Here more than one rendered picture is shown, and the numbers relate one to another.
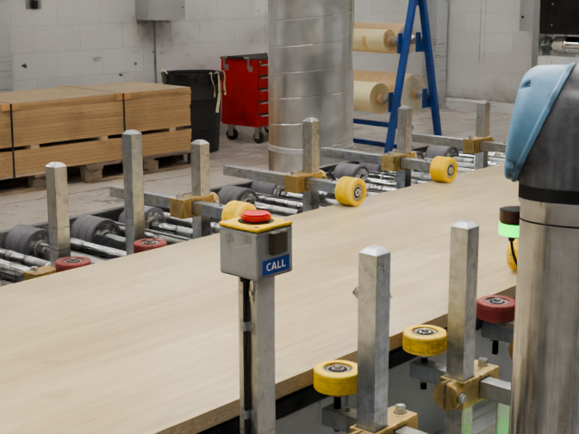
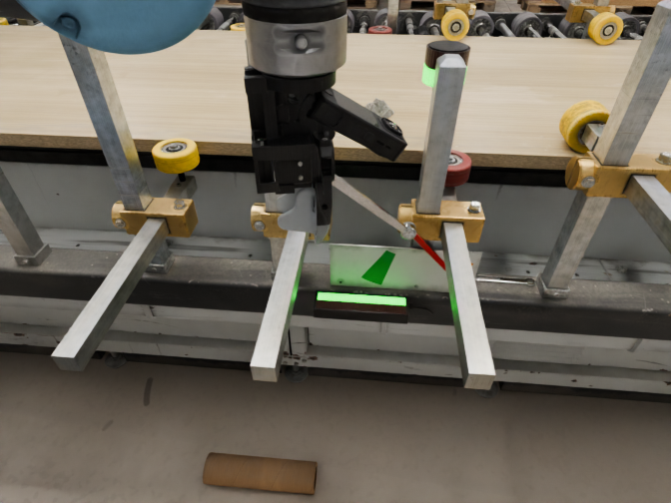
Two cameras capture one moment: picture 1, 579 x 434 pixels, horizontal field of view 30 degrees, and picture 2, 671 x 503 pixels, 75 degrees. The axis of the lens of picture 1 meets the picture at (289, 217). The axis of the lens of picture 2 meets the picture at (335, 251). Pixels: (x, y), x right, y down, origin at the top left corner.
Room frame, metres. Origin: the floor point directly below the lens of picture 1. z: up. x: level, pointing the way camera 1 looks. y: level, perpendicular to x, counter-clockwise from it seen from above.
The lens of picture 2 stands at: (1.48, -0.85, 1.28)
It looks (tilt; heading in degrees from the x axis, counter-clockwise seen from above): 40 degrees down; 53
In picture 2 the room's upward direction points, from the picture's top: straight up
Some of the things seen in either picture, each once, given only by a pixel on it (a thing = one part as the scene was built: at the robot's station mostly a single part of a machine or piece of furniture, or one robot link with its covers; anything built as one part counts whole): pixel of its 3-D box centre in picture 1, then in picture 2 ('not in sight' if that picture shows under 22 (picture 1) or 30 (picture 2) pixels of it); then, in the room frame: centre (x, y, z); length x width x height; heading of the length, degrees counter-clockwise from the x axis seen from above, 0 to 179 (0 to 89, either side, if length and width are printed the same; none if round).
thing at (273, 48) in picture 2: not in sight; (297, 42); (1.70, -0.49, 1.17); 0.10 x 0.09 x 0.05; 62
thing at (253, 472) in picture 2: not in sight; (261, 473); (1.62, -0.31, 0.04); 0.30 x 0.08 x 0.08; 138
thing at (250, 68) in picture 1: (262, 96); not in sight; (10.40, 0.26, 0.41); 0.76 x 0.48 x 0.81; 141
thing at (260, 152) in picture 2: not in sight; (294, 128); (1.70, -0.48, 1.09); 0.09 x 0.08 x 0.12; 152
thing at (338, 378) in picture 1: (337, 398); (180, 172); (1.68, -0.08, 0.85); 0.08 x 0.08 x 0.11
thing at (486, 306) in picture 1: (495, 325); (443, 184); (2.05, -0.41, 0.85); 0.08 x 0.08 x 0.11
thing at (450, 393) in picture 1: (466, 386); (292, 219); (1.78, -0.31, 0.83); 0.13 x 0.06 x 0.05; 138
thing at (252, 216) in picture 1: (255, 219); not in sight; (1.38, 0.04, 1.22); 0.04 x 0.04 x 0.02
